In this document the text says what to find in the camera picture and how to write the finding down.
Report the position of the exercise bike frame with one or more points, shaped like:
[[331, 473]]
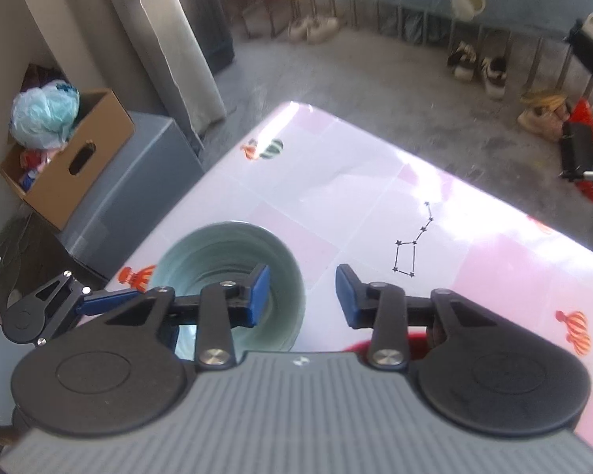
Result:
[[578, 153]]

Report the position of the grey storage box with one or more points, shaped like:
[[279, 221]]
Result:
[[143, 177]]

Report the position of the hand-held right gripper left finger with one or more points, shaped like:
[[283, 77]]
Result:
[[259, 296]]

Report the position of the dark radiator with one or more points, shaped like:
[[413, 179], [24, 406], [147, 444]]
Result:
[[212, 19]]

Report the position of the cardboard box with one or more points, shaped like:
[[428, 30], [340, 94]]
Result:
[[108, 128]]

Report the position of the red plastic object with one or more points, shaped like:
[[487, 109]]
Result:
[[584, 113]]

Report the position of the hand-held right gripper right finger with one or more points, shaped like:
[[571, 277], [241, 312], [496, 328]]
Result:
[[346, 298]]

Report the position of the marbled green bowl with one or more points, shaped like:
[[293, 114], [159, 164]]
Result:
[[217, 247]]

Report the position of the red and black bowl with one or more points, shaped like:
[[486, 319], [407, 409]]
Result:
[[417, 345]]

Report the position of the pale green plastic bag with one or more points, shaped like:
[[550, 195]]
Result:
[[39, 113]]

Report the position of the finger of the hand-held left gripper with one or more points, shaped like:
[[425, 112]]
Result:
[[108, 302]]

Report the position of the beige curtain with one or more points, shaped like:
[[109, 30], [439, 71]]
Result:
[[163, 34]]

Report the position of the black box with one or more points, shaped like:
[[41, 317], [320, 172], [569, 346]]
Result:
[[20, 256]]

